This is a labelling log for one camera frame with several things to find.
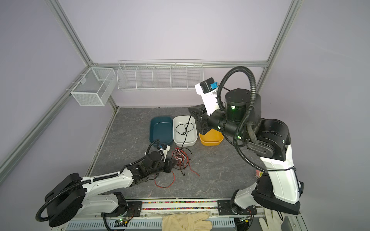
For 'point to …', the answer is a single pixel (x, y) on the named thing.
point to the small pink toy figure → (258, 173)
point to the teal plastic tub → (161, 128)
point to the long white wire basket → (159, 73)
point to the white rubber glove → (274, 222)
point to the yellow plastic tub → (212, 138)
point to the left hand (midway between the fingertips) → (176, 163)
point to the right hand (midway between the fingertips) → (191, 109)
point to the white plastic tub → (180, 123)
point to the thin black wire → (181, 160)
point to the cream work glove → (187, 221)
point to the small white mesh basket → (96, 87)
